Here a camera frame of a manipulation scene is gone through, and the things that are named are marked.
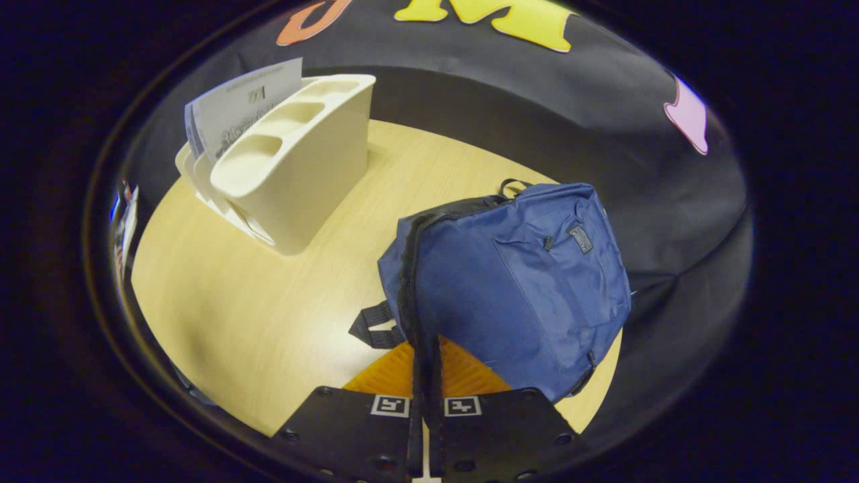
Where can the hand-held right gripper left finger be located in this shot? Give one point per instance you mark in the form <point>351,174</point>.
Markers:
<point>417,416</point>

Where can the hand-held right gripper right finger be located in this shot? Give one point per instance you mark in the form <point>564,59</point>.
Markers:
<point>435,416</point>

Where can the blue schoolbag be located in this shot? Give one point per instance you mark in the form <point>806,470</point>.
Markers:
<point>523,288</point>

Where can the white plastic bookshelf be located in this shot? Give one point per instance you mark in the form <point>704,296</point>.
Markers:
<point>302,181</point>

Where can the white book sketch cover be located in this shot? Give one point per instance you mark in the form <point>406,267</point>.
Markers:
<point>241,107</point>

